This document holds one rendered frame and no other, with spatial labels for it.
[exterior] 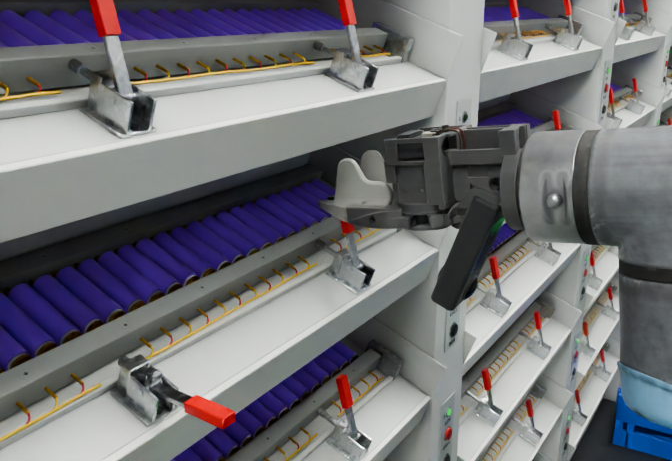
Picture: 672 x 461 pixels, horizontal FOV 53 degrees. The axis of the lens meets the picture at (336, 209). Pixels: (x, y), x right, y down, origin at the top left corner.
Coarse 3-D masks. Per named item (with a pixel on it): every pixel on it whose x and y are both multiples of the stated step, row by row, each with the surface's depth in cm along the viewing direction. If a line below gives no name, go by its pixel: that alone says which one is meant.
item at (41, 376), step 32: (320, 224) 73; (256, 256) 64; (288, 256) 66; (192, 288) 57; (224, 288) 59; (128, 320) 51; (160, 320) 53; (64, 352) 47; (96, 352) 48; (128, 352) 51; (0, 384) 43; (32, 384) 44; (64, 384) 47; (0, 416) 43
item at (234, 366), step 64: (192, 192) 69; (0, 256) 53; (320, 256) 72; (384, 256) 76; (192, 320) 57; (256, 320) 60; (320, 320) 62; (192, 384) 51; (256, 384) 56; (64, 448) 43; (128, 448) 44
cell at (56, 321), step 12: (12, 288) 51; (24, 288) 52; (12, 300) 51; (24, 300) 51; (36, 300) 51; (24, 312) 51; (36, 312) 50; (48, 312) 50; (48, 324) 50; (60, 324) 49; (72, 324) 50; (60, 336) 49
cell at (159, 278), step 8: (120, 248) 60; (128, 248) 60; (120, 256) 59; (128, 256) 59; (136, 256) 59; (144, 256) 59; (136, 264) 59; (144, 264) 59; (152, 264) 59; (144, 272) 58; (152, 272) 58; (160, 272) 58; (152, 280) 58; (160, 280) 58; (168, 280) 58; (176, 280) 58; (160, 288) 57; (168, 288) 57
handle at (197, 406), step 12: (156, 384) 47; (168, 396) 46; (180, 396) 46; (192, 408) 44; (204, 408) 44; (216, 408) 44; (228, 408) 44; (204, 420) 44; (216, 420) 43; (228, 420) 43
